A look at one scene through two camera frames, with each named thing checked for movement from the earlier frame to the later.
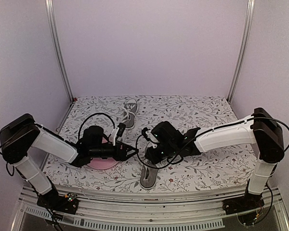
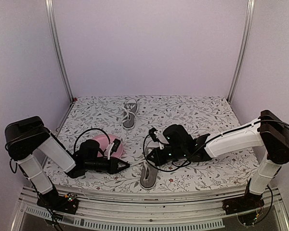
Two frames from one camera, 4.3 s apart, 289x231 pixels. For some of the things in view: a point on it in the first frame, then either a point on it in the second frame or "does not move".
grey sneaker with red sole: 129,112 does not move
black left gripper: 122,155 → 112,168
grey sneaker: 148,177 does not move
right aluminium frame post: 245,51 does not move
